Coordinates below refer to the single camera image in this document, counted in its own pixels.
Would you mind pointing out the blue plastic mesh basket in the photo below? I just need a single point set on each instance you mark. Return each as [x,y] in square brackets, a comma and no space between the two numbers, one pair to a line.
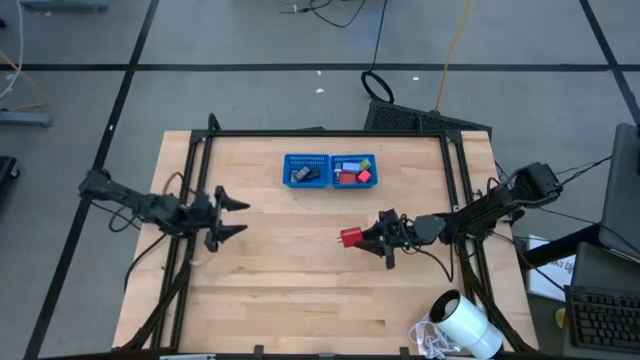
[372,185]
[290,160]

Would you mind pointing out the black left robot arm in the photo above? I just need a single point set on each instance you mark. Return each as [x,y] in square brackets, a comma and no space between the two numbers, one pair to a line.
[145,205]

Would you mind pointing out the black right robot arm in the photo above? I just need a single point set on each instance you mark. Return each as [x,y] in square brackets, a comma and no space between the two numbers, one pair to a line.
[480,215]

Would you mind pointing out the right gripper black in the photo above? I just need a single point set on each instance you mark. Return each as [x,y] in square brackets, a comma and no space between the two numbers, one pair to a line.
[397,232]

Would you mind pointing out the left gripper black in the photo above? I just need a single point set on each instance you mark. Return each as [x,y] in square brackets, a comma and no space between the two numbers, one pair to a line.
[202,212]

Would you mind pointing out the grey laptop lid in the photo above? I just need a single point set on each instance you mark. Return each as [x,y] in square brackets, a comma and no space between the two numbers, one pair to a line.
[622,200]

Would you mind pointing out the grey floor plate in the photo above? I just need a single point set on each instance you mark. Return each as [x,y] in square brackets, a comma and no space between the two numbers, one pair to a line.
[65,5]
[25,118]

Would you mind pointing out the light blue multiport charger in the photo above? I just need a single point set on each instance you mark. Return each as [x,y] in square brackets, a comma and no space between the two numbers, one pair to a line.
[351,166]

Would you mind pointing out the black aluminium table frame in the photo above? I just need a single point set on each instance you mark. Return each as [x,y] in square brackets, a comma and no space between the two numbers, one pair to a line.
[325,133]

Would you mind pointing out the red wall charger block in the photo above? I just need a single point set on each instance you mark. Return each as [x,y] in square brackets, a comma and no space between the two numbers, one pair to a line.
[352,237]
[347,178]

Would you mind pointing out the navy device with screen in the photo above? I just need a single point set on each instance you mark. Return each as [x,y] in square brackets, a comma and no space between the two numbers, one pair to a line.
[300,174]

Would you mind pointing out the black floor object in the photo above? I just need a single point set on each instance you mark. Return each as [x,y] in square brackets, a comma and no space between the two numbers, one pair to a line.
[6,172]

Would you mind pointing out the black keyboard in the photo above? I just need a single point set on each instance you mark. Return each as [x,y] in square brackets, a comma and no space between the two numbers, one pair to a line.
[605,320]

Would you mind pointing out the green and white plug adapter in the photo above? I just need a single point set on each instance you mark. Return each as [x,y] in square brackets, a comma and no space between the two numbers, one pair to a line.
[365,164]

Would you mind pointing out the black mesh case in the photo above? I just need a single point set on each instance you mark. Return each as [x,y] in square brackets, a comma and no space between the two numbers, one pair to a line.
[400,117]

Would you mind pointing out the small red cube charger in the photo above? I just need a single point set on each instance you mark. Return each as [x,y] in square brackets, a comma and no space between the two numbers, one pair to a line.
[364,176]

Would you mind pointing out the white paper box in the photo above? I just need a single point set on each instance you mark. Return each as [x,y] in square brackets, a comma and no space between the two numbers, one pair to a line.
[547,280]

